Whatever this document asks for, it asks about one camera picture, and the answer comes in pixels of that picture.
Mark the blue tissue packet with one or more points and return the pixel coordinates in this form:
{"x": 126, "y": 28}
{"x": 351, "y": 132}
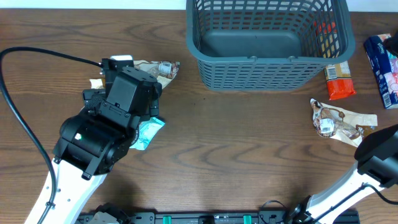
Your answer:
{"x": 384, "y": 67}

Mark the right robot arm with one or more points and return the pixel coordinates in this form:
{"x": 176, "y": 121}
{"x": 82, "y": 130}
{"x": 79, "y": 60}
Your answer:
{"x": 375, "y": 168}

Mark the teal wet wipe packet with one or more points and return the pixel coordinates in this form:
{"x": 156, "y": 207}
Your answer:
{"x": 147, "y": 131}

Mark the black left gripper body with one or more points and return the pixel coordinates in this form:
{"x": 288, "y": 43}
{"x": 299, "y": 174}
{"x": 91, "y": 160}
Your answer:
{"x": 97, "y": 96}

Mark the kraft paper snack bag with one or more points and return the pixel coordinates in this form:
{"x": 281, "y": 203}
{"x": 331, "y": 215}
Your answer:
{"x": 163, "y": 71}
{"x": 340, "y": 124}

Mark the orange and tan cracker packet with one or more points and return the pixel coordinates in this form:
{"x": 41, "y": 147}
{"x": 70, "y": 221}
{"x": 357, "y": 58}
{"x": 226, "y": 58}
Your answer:
{"x": 338, "y": 76}

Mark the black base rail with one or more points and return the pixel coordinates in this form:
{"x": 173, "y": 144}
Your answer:
{"x": 108, "y": 213}

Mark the grey plastic mesh basket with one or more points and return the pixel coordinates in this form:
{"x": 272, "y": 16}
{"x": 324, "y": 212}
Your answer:
{"x": 267, "y": 44}

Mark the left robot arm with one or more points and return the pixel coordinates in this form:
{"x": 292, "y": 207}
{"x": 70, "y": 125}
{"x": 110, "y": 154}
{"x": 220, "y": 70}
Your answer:
{"x": 96, "y": 138}

